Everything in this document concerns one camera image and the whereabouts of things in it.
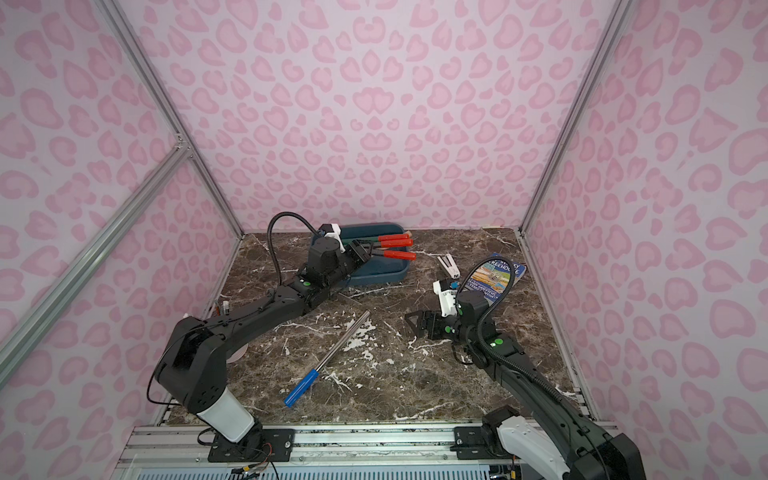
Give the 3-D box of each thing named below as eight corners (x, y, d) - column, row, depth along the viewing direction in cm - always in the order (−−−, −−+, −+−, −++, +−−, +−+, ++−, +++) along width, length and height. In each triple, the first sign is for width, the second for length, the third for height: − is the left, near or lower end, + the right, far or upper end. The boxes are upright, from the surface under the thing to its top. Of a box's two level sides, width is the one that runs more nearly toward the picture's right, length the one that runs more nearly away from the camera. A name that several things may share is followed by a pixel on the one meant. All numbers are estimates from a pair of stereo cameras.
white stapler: (452, 280, 107) (453, 275, 105) (439, 260, 113) (439, 255, 111) (462, 276, 108) (463, 272, 106) (448, 257, 114) (449, 252, 112)
